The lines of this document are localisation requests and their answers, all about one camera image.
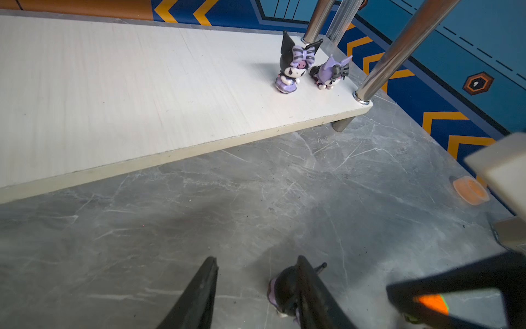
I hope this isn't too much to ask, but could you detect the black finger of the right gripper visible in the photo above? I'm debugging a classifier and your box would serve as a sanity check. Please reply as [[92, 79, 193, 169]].
[[386, 252, 525, 328]]

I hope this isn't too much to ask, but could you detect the orange tape roll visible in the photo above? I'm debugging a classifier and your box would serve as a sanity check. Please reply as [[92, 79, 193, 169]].
[[453, 176, 490, 206]]

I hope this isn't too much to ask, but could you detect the orange green toy car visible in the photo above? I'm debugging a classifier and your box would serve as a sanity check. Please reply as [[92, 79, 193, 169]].
[[403, 295, 449, 324]]

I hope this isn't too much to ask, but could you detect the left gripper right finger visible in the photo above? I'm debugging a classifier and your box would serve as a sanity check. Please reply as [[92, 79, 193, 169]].
[[296, 256, 356, 329]]

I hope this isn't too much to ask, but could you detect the white two-tier shelf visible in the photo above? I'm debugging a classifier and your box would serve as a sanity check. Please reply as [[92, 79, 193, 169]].
[[1, 1, 456, 203]]

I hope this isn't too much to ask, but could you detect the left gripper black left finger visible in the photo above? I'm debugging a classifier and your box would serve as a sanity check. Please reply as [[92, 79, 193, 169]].
[[157, 256, 219, 329]]

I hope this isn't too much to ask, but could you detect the black purple figurine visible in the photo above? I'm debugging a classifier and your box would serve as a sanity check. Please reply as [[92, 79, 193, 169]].
[[275, 31, 323, 94], [267, 265, 300, 325]]

